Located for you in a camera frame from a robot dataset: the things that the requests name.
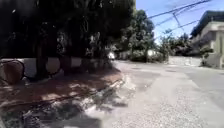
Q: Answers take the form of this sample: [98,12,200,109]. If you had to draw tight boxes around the overhead wires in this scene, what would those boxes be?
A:
[146,0,214,38]

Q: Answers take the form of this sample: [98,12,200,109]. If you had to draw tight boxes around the low pale wall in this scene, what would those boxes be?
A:
[168,55,203,67]

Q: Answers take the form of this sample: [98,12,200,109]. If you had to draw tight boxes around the pale multi-storey building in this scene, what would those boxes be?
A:
[189,9,224,70]

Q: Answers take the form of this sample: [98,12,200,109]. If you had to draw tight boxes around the green trees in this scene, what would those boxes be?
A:
[114,9,193,64]

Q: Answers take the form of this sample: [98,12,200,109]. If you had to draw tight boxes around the large dark trees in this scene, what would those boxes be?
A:
[0,0,137,80]

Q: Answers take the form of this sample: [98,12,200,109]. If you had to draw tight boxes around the low white painted wall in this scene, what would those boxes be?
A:
[0,57,111,85]

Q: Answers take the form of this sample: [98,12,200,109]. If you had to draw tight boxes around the grey asphalt road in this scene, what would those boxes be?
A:
[49,60,224,128]

